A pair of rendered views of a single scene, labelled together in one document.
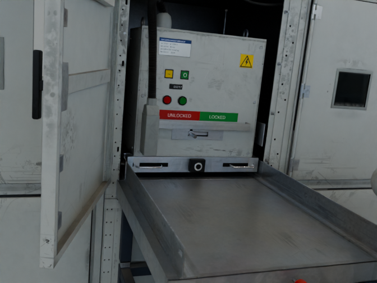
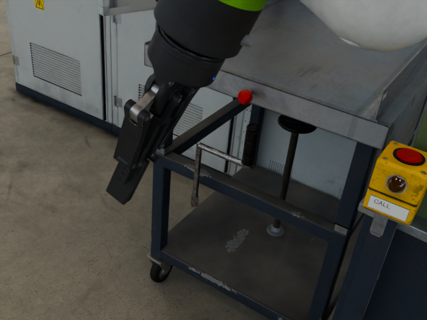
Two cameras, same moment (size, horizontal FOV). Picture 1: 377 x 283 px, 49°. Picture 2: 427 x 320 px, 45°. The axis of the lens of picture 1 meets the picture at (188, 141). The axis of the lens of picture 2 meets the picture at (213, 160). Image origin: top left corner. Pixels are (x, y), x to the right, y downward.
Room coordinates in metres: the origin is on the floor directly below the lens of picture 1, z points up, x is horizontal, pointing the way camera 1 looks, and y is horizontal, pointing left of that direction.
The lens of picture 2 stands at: (0.15, -1.02, 1.31)
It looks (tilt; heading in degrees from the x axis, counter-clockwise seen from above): 33 degrees down; 49
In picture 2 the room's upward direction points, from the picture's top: 6 degrees clockwise
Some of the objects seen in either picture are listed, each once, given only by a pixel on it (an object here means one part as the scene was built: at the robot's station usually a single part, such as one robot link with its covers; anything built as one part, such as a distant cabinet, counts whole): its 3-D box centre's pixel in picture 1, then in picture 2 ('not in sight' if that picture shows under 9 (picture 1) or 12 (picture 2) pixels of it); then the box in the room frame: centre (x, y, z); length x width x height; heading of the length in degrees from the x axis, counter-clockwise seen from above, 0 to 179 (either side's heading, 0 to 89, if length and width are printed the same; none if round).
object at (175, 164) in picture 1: (193, 163); not in sight; (1.58, -0.03, 0.89); 0.54 x 0.05 x 0.06; 109
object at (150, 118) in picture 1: (149, 129); not in sight; (1.43, 0.14, 1.04); 0.08 x 0.05 x 0.17; 19
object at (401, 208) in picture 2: not in sight; (399, 182); (0.84, -0.70, 0.85); 0.08 x 0.08 x 0.10; 19
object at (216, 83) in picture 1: (201, 99); not in sight; (1.57, -0.03, 1.15); 0.48 x 0.01 x 0.48; 109
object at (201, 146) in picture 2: not in sight; (222, 169); (0.85, -0.24, 0.60); 0.17 x 0.03 x 0.30; 109
